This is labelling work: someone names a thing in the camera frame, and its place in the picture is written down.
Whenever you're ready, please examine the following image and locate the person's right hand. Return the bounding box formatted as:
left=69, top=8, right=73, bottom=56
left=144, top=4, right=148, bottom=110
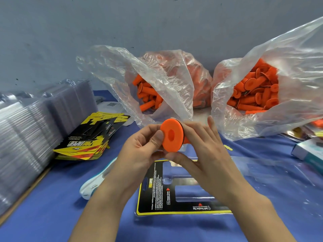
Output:
left=166, top=116, right=249, bottom=201

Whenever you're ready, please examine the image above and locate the person's left hand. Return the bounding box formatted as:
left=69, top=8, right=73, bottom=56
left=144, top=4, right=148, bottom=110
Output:
left=98, top=123, right=166, bottom=201

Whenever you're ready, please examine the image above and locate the yellow black backing card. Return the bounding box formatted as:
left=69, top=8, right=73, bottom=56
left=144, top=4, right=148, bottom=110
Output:
left=135, top=159, right=234, bottom=216

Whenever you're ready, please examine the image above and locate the orange rubber grip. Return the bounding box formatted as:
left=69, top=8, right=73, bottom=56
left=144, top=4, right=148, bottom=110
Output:
left=160, top=118, right=191, bottom=153

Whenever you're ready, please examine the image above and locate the teal hand stapler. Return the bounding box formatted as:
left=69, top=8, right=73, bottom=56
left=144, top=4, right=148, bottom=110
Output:
left=80, top=158, right=118, bottom=201

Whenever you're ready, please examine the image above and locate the stack of clear blister shells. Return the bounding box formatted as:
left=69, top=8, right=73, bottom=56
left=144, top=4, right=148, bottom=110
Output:
left=0, top=79, right=98, bottom=215

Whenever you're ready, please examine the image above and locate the stack of yellow black cards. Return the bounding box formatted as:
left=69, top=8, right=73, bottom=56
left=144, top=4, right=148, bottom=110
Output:
left=53, top=112, right=131, bottom=161

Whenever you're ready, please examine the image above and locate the white printed paper sheet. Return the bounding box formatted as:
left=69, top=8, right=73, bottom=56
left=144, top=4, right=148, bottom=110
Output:
left=97, top=100, right=134, bottom=125

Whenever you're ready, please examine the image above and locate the teal white cardboard box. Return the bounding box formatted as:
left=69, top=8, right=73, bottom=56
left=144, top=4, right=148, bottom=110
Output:
left=292, top=137, right=323, bottom=173

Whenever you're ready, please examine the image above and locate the large clear plastic bag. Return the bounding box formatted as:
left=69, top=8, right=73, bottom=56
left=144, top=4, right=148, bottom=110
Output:
left=211, top=17, right=323, bottom=142

